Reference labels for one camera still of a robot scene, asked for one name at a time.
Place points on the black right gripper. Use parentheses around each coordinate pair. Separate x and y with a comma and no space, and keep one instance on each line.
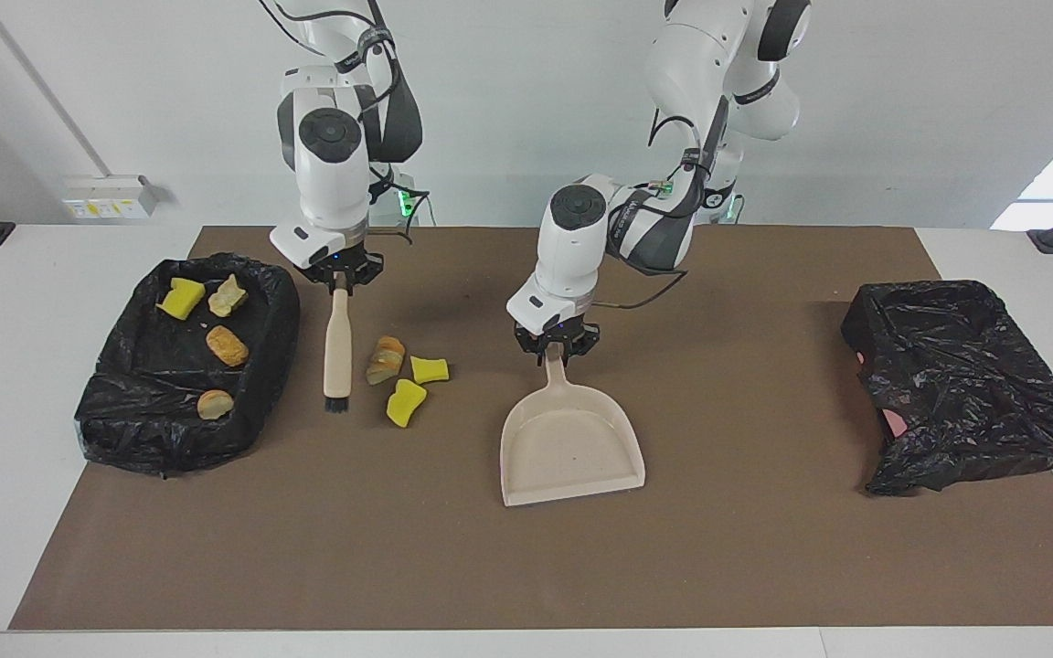
(344,265)

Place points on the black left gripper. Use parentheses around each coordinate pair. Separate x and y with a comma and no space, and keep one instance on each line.
(556,334)

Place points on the beige hand brush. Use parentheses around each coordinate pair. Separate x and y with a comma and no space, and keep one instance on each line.
(337,347)

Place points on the sliced orange baguette piece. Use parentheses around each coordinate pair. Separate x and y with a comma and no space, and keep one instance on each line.
(386,361)

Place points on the beige plastic dustpan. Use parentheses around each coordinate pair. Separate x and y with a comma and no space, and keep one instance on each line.
(572,448)

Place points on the pale bread chunk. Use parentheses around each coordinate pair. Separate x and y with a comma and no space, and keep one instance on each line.
(228,296)

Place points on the yellow sponge with green pad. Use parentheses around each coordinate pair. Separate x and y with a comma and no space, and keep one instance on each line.
(430,370)

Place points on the brown bread roll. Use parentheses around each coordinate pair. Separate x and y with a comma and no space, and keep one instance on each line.
(227,346)

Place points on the curved yellow sponge piece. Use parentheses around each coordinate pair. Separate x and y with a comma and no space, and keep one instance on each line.
(406,404)

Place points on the notched yellow sponge piece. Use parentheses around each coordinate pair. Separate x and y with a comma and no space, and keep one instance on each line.
(182,299)

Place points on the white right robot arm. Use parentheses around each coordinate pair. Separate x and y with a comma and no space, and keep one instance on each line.
(335,183)

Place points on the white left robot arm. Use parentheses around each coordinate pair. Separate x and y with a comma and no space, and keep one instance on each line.
(572,256)

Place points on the open bin with black bag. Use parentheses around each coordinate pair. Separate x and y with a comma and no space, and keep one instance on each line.
(143,429)

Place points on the pink bin under bag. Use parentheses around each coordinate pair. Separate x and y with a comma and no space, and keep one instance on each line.
(897,423)

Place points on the crumpled black trash bag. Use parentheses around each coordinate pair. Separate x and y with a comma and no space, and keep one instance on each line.
(965,384)

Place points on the small sliced bread roll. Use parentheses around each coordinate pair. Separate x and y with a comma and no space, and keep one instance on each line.
(214,405)

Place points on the brown table mat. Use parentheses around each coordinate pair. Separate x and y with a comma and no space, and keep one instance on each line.
(526,557)

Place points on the white wall socket box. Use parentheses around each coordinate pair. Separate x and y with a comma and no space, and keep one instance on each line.
(111,198)

